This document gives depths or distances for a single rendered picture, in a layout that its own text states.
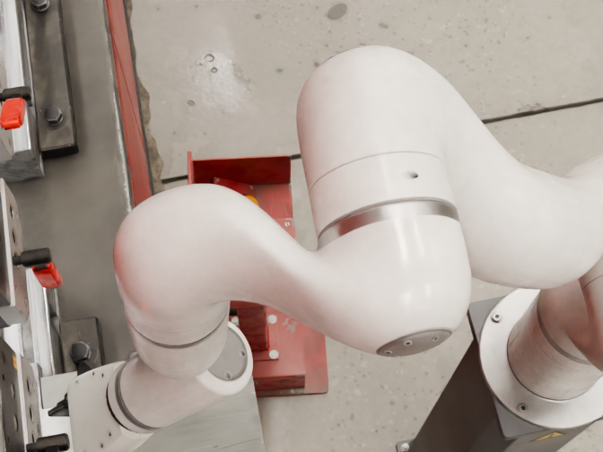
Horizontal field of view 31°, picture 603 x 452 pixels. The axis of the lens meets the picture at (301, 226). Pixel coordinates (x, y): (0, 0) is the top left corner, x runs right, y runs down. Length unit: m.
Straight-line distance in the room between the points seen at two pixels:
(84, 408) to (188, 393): 0.20
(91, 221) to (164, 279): 0.84
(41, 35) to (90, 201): 0.28
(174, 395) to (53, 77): 0.71
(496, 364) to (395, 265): 0.71
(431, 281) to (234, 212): 0.14
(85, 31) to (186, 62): 0.99
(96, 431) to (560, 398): 0.57
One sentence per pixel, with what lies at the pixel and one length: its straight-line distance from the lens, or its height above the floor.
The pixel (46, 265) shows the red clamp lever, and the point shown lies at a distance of 1.22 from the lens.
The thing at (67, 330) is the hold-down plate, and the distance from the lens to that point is 1.53.
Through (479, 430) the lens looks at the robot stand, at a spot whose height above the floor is 0.83.
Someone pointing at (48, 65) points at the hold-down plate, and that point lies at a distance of 1.70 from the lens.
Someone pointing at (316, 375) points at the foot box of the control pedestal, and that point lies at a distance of 2.41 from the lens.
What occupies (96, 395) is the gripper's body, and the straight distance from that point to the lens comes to 1.25.
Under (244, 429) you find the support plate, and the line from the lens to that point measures 1.37.
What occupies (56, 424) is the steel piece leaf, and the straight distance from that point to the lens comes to 1.40.
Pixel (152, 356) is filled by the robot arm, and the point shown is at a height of 1.43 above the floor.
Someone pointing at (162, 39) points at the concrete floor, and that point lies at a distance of 2.77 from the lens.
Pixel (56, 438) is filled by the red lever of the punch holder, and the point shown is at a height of 1.26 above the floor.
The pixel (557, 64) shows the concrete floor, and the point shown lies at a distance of 2.79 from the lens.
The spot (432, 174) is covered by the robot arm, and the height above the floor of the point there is 1.68.
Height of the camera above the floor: 2.35
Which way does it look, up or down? 68 degrees down
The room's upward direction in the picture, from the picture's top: 2 degrees clockwise
